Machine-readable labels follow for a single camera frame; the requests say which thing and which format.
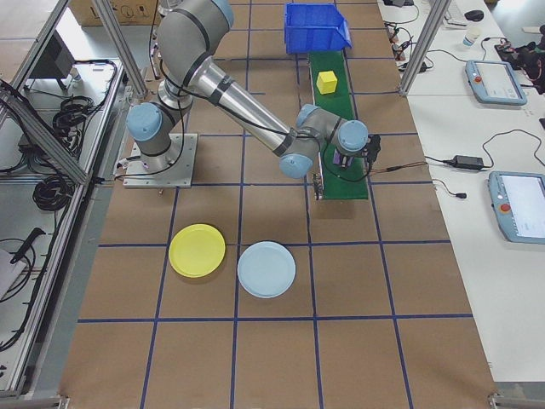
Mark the black electronics board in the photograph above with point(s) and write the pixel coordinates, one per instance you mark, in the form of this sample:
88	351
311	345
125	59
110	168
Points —
506	45

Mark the brown cardboard box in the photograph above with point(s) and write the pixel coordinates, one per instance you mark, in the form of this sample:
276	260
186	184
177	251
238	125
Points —
119	13

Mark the blue plastic storage bin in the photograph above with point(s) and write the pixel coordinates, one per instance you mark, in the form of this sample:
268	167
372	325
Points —
311	36

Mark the person in dark clothes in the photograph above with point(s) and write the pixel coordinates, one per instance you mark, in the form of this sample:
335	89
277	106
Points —
530	59

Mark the black power adapter brick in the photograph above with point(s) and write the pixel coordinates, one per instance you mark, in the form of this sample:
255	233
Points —
468	161

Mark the black computer mouse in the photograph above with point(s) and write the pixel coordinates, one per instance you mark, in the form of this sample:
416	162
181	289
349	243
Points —
474	15

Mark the light blue teach pendant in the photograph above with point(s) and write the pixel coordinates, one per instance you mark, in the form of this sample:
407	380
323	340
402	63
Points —
519	209
496	83

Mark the light blue plastic plate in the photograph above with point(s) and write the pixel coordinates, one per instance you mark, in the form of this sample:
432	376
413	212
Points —
266	269

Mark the purple foam block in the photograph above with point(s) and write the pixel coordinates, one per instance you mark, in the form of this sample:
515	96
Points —
336	159

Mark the black monitor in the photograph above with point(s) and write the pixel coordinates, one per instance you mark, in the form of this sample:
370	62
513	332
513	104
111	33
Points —
53	59

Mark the white square base plate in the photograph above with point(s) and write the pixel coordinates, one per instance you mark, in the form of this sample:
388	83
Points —
183	171

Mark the white paper cup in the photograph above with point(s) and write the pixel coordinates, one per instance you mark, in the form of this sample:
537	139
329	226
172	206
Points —
470	37

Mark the yellow foam block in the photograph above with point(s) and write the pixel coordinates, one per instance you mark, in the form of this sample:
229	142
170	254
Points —
327	83

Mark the small circuit board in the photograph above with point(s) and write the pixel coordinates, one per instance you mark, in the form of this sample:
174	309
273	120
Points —
400	48
394	28

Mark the black hub box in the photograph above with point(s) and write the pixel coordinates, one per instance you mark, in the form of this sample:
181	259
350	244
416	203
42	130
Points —
420	67

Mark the V-shaped metal bar frame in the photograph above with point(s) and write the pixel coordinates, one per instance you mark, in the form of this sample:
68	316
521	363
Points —
47	139

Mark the aluminium upright post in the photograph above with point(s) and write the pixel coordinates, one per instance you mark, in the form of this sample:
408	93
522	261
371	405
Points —
421	47
123	47

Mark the yellow plastic plate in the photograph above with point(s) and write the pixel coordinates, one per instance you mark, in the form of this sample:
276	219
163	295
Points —
197	251

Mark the aluminium corner bar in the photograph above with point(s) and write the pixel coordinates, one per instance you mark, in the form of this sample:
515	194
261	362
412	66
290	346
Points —
517	401
34	403

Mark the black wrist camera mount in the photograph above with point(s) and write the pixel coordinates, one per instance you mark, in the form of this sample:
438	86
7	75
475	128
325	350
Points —
374	149

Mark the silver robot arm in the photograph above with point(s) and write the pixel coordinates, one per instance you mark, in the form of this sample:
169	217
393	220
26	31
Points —
238	102

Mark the green conveyor belt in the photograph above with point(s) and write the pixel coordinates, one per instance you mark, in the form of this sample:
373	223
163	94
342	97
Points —
345	188

